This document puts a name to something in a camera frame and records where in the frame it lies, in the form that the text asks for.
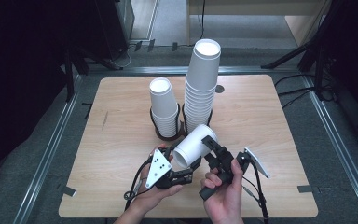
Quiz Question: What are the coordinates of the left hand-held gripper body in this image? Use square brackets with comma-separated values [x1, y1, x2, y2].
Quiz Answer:
[145, 146, 197, 190]

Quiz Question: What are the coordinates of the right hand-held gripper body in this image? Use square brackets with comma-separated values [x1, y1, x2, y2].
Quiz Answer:
[198, 146, 271, 202]

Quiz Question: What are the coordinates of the white paper cup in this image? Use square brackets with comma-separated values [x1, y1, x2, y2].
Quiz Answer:
[172, 123, 219, 169]

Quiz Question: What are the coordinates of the black double cup holder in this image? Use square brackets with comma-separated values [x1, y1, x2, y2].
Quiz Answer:
[149, 103, 214, 142]

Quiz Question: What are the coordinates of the tall stack of white cups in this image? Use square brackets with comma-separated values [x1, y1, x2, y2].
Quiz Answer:
[184, 38, 222, 135]

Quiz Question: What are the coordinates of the person's left hand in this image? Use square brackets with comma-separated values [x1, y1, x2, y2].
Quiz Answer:
[132, 143, 185, 209]

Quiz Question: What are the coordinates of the person's right hand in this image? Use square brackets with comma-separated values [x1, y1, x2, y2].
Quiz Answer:
[200, 159, 245, 221]

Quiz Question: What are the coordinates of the short stack of white cups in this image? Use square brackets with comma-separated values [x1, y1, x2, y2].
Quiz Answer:
[148, 77, 180, 139]

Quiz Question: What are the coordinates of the grey tape piece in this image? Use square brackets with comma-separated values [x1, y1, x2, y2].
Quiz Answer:
[296, 184, 314, 194]
[57, 183, 77, 198]

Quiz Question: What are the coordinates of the black tripod stand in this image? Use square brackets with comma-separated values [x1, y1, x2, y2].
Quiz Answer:
[260, 0, 349, 101]

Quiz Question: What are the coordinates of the black metal stand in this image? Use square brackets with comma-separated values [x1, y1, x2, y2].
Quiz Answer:
[62, 46, 125, 104]

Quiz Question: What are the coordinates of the black cabinet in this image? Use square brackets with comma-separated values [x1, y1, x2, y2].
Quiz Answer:
[93, 0, 136, 61]

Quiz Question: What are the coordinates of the light wooden furniture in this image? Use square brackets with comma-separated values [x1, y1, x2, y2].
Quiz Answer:
[186, 0, 334, 48]

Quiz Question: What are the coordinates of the left hand-held gripper cable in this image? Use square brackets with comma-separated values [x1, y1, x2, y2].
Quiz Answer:
[123, 156, 154, 213]

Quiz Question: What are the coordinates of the hand-held gripper cable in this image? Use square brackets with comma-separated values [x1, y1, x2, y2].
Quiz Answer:
[123, 156, 154, 213]
[241, 161, 270, 224]

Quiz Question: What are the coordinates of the right hand-held gripper cable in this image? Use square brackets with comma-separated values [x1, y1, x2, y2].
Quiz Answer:
[241, 161, 270, 224]

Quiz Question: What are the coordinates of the aluminium floor rail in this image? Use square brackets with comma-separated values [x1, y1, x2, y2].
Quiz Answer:
[12, 74, 84, 224]
[301, 74, 358, 224]
[86, 65, 303, 76]

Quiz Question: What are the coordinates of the black floor cable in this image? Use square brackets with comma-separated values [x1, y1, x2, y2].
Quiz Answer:
[273, 73, 317, 89]
[278, 87, 317, 110]

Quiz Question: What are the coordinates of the white floor cable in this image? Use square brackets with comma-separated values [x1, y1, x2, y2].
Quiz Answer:
[117, 44, 134, 68]

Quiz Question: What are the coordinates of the black hanging cable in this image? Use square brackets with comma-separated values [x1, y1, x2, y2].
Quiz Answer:
[199, 0, 207, 40]

